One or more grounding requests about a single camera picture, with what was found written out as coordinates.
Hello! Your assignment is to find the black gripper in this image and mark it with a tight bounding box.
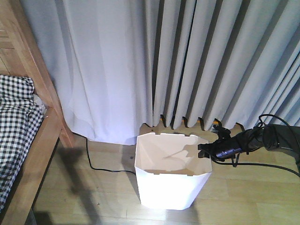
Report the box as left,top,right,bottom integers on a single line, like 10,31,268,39
198,138,242,161

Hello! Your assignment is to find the white plastic trash bin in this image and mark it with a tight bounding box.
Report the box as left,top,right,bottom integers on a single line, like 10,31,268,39
135,133,212,210

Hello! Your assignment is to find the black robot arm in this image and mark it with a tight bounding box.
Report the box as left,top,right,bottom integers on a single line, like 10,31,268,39
198,124,300,167

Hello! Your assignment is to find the light grey curtain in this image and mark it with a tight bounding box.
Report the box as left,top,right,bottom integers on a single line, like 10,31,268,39
22,0,300,145

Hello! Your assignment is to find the black white checkered bedding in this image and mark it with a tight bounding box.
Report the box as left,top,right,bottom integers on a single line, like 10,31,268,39
0,75,44,209

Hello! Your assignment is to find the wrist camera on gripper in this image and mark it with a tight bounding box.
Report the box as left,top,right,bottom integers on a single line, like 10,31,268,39
212,124,231,140

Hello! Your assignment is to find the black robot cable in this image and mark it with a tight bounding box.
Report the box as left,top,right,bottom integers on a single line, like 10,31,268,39
210,114,300,176

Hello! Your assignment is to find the black floor power cord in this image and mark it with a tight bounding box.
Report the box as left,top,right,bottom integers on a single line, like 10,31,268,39
85,137,136,173

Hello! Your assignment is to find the wooden bed frame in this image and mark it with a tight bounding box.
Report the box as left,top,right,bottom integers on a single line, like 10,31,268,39
0,0,74,225

